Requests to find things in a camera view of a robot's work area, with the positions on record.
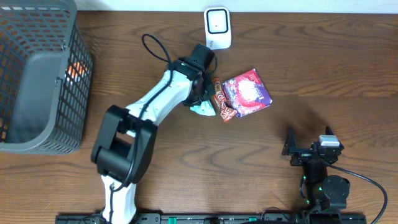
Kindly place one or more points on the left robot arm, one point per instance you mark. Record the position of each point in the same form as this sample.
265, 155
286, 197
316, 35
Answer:
125, 143

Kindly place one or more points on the white barcode scanner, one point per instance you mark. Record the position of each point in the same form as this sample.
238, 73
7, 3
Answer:
217, 28

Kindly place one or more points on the orange tissue pack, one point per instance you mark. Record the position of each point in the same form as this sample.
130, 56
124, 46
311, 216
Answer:
76, 72

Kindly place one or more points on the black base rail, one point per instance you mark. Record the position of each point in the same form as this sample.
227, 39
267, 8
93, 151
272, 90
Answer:
156, 218

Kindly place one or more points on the red purple snack packet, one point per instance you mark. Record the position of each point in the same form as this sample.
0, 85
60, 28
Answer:
246, 93

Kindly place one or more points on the teal white snack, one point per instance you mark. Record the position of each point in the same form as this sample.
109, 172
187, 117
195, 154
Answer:
205, 108

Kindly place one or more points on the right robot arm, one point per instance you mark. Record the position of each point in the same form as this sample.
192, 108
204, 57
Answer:
326, 194

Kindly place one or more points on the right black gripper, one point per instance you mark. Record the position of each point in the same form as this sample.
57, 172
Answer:
305, 151

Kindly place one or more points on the orange brown candy bar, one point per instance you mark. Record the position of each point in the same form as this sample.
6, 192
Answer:
226, 112

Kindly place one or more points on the grey plastic shopping basket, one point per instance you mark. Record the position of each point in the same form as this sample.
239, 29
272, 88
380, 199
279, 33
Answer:
41, 112

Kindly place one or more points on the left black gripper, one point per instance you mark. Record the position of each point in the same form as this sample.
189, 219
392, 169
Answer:
203, 92

